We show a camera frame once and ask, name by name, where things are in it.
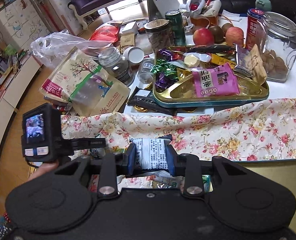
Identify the black snack bag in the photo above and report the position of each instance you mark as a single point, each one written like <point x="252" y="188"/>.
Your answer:
<point x="144" y="99"/>

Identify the glass jar silver lid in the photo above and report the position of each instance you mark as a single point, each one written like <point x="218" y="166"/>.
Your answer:
<point x="116" y="64"/>

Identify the floral cloth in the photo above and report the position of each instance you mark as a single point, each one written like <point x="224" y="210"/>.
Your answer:
<point x="262" y="131"/>

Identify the green white snack packet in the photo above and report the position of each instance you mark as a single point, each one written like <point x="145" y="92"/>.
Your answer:
<point x="177" y="182"/>

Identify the clear plastic bag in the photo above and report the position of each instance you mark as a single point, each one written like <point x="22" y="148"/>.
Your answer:
<point x="53" y="48"/>

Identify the brown kiwi fruit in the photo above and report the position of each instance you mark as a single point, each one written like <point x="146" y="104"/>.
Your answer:
<point x="219" y="32"/>

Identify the small clear glass jar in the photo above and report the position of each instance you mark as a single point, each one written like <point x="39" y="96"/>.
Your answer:
<point x="144" y="72"/>

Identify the gold coin chocolate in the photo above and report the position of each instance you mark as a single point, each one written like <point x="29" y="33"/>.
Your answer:
<point x="140" y="109"/>

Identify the red apple left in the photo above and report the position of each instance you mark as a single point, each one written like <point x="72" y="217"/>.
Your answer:
<point x="203" y="37"/>

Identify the gold teal tin tray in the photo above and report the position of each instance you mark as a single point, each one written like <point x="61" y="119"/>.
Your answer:
<point x="189" y="59"/>

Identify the large kraft paper snack bag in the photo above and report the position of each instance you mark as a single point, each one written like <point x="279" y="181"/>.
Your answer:
<point x="91" y="90"/>

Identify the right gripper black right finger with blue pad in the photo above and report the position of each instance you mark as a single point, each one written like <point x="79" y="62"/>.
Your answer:
<point x="187" y="166"/>

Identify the red apple right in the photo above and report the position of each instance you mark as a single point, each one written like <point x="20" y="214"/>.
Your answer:
<point x="234" y="35"/>

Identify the white cartoon storage cabinet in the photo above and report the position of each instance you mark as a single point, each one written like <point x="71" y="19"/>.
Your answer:
<point x="20" y="24"/>

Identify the beige paper snack packet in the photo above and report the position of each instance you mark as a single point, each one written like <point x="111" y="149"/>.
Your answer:
<point x="250" y="64"/>

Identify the white black-print snack packet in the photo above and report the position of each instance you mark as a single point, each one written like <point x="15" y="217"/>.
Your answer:
<point x="148" y="154"/>

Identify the white round lid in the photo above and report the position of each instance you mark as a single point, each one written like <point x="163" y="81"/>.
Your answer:
<point x="134" y="55"/>

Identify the red snack tube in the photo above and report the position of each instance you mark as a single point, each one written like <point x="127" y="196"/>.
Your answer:
<point x="253" y="16"/>

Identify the pink snack packet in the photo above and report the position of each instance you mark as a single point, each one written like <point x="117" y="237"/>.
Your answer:
<point x="218" y="81"/>

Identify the large glass cookie jar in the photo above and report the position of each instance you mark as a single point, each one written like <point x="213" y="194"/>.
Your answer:
<point x="276" y="41"/>

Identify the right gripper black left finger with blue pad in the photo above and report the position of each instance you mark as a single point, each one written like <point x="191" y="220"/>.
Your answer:
<point x="112" y="166"/>

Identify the purple wrapped candy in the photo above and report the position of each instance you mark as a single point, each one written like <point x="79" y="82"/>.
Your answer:
<point x="161" y="81"/>

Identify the green drink can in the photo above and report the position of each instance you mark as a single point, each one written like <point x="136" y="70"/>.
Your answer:
<point x="177" y="27"/>

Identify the gold teal tin lid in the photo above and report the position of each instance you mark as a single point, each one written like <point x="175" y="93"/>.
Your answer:
<point x="280" y="171"/>

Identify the red apple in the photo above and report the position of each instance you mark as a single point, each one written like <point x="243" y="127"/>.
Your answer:
<point x="234" y="35"/>
<point x="203" y="37"/>

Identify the green wrapped candies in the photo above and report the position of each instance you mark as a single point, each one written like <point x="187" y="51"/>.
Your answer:
<point x="167" y="69"/>

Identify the dark jar wooden lid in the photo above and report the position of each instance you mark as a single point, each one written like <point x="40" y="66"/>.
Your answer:
<point x="159" y="34"/>

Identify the red plastic bag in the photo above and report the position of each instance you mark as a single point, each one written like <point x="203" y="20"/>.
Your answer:
<point x="106" y="32"/>

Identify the left hand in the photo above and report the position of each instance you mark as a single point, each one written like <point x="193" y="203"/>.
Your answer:
<point x="43" y="169"/>

